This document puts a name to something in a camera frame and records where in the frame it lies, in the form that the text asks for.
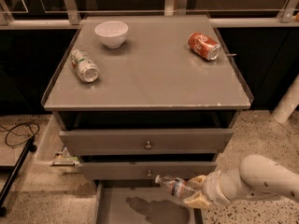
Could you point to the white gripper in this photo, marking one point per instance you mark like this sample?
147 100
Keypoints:
212 185

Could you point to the clear plastic water bottle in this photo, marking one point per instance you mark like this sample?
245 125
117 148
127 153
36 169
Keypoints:
175 186

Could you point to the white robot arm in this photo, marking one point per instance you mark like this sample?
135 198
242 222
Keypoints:
257 178

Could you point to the grey bottom drawer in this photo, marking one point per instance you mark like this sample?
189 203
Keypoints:
140 203

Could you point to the grey drawer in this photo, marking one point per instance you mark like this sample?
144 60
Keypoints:
145 169
145 141
140 203

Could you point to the grey top drawer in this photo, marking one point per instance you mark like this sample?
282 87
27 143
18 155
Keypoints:
145 141

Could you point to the grey middle drawer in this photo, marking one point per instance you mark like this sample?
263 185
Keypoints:
145 169

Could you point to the grey drawer cabinet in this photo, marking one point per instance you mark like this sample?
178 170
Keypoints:
152 81

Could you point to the red soda can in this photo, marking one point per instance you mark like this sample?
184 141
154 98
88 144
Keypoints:
204 46

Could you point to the clear plastic storage bin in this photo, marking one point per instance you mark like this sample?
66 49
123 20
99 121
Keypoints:
52 153

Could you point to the white ceramic bowl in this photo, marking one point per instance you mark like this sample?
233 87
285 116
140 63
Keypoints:
112 34

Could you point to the black rolling stand base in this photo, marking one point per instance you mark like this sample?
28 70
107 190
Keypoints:
12 172

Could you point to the white cylindrical post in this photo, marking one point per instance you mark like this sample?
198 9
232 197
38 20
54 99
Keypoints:
288 103

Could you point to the metal window railing frame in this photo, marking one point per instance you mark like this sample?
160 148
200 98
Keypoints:
75 10

